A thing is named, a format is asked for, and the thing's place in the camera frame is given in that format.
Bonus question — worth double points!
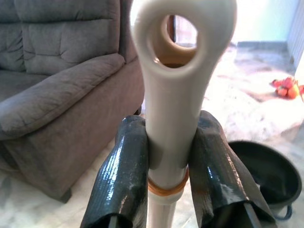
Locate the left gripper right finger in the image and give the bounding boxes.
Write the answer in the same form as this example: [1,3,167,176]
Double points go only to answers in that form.
[189,110,277,228]

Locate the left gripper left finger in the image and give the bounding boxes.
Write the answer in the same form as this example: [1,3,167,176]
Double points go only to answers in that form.
[80,115,149,228]

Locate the beige broom with purple bristles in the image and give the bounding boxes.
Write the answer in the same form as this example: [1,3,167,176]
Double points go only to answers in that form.
[130,0,238,228]

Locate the orange rubber band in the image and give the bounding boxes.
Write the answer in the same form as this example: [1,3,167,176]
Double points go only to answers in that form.
[147,167,190,197]

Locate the black plastic bucket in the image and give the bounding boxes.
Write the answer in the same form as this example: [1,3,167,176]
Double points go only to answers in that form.
[228,141,300,220]

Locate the grey fabric sofa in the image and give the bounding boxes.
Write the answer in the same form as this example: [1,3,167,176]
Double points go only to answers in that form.
[0,0,145,204]

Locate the orange and red fruits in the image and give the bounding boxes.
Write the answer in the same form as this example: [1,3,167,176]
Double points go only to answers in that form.
[271,76,304,103]

